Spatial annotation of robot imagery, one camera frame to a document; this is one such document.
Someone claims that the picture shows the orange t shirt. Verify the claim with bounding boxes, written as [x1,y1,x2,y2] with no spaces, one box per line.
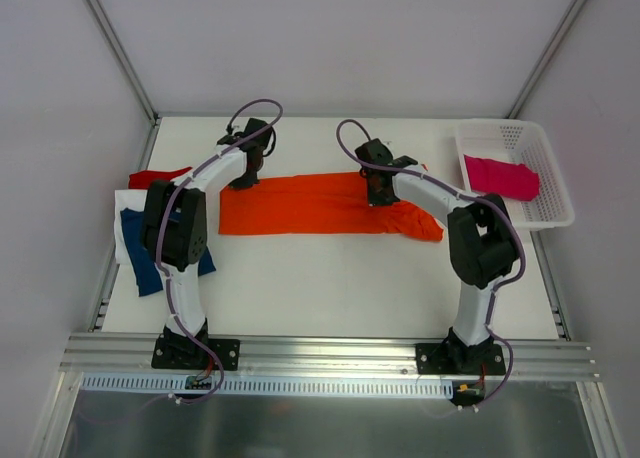
[218,172,444,243]

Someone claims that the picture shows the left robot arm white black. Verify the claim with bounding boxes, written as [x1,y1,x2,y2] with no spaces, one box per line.
[140,118,275,370]

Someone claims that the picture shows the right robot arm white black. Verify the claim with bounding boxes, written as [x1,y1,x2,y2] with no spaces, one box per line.
[355,139,523,374]

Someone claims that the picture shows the red folded t shirt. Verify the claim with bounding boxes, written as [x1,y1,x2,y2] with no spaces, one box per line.
[128,167,191,190]

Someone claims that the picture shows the white folded t shirt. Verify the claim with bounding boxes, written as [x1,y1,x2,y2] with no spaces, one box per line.
[113,189,147,267]

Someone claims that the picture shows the pink t shirt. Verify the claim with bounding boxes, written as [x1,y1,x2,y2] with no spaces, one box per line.
[464,155,540,202]

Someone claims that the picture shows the blue folded t shirt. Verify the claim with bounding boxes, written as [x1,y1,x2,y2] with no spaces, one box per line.
[119,207,217,298]

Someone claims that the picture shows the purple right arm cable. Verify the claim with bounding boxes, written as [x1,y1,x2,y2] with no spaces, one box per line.
[335,118,528,413]

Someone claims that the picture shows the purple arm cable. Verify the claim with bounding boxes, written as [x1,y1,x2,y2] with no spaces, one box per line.
[154,98,284,404]
[335,118,528,413]

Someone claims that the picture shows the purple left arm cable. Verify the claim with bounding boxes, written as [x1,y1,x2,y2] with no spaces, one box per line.
[154,98,284,404]

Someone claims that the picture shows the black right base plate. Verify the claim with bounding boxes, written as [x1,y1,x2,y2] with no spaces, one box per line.
[415,342,506,376]

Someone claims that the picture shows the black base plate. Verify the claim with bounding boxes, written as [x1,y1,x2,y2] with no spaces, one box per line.
[415,342,506,376]
[151,333,241,371]

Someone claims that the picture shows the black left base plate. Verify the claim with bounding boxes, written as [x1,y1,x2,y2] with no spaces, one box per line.
[151,333,241,371]

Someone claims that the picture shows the left aluminium frame post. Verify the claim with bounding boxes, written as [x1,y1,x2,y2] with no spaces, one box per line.
[83,0,159,124]

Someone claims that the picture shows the aluminium frame post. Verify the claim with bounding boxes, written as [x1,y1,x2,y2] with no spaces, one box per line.
[504,0,590,120]
[83,0,159,124]

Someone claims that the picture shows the aluminium mounting rail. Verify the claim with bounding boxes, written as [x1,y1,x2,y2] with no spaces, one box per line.
[59,333,602,382]

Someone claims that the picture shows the white slotted cable duct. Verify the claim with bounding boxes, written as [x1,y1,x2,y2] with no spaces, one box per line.
[80,373,454,400]

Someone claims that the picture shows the right aluminium frame post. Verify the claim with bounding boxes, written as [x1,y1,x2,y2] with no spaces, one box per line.
[504,0,590,120]

